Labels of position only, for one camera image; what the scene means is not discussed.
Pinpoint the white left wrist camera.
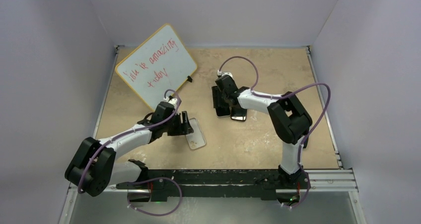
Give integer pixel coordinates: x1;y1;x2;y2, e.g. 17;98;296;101
164;97;180;106

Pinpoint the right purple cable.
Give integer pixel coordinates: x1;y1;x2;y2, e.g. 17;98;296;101
217;56;332;209

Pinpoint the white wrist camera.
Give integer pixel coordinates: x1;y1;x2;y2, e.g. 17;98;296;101
164;97;180;106
217;70;233;77

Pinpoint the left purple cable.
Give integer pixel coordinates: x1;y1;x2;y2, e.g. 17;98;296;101
77;89;184;217

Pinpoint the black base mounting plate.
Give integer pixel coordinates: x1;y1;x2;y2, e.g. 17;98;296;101
116;168;310;203

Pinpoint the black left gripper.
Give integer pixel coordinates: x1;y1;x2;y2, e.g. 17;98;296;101
162;111;192;137

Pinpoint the purple cable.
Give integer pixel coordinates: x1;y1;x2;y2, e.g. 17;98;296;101
217;56;332;209
77;89;184;217

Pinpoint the aluminium frame rail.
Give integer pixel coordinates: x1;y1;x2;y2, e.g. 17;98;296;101
68;169;358;194

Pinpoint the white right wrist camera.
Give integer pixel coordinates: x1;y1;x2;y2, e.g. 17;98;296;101
217;70;233;77

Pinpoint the white board yellow frame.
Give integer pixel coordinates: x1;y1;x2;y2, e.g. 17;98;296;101
115;24;198;110

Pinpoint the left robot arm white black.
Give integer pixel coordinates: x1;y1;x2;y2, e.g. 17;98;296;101
65;98;194;197

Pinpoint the black phone case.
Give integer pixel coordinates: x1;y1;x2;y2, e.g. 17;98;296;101
230;107;247;122

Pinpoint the blue marker pen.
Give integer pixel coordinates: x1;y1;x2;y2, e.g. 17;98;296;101
302;137;309;149

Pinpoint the black phone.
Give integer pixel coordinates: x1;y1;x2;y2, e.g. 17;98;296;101
215;107;231;118

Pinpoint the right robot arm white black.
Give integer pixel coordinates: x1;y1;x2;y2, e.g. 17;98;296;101
212;72;312;188

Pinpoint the white phone case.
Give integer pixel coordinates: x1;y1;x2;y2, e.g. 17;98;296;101
185;118;207;150

